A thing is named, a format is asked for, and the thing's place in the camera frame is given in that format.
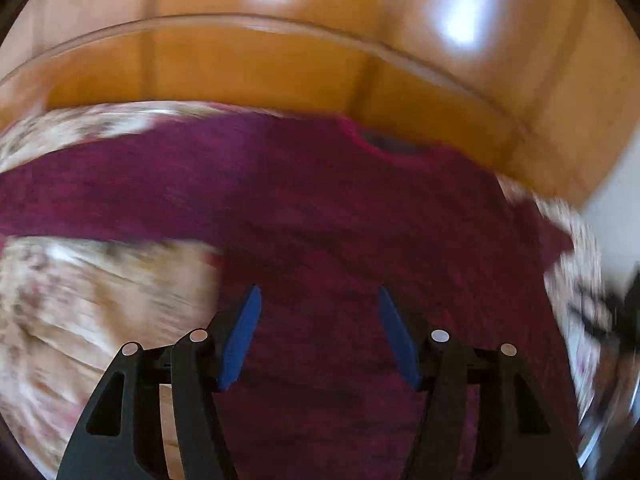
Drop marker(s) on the wooden bed headboard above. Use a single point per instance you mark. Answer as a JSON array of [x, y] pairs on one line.
[[250, 70]]

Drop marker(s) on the floral bedspread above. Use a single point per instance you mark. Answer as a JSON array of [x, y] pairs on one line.
[[100, 300]]

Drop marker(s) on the maroon knitted sweater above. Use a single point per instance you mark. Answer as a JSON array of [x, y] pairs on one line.
[[320, 220]]

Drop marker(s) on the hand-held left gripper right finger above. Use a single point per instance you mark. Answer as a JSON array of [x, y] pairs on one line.
[[400, 340]]

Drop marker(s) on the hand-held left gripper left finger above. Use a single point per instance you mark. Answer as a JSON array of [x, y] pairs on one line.
[[240, 345]]

